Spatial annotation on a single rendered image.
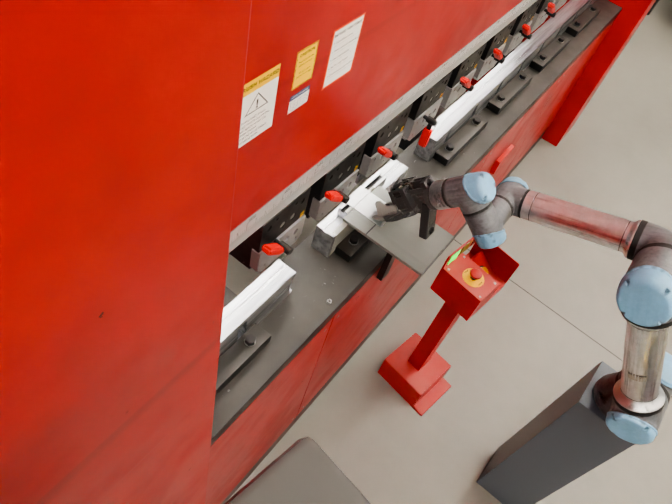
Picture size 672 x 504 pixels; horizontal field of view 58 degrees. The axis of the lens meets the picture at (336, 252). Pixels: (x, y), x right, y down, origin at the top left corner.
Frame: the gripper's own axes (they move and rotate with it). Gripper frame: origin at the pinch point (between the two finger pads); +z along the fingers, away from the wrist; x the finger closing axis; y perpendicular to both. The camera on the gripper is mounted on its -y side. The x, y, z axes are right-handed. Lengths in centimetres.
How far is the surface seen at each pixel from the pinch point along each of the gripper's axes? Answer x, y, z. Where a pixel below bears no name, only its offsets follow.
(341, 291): 20.6, -11.5, 7.6
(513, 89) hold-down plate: -100, -6, 9
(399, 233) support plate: 2.3, -6.0, -4.2
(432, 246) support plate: -0.7, -12.9, -10.1
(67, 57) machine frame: 98, 57, -90
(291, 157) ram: 45, 35, -33
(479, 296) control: -14.4, -40.6, -5.1
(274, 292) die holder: 38.9, 2.2, 6.9
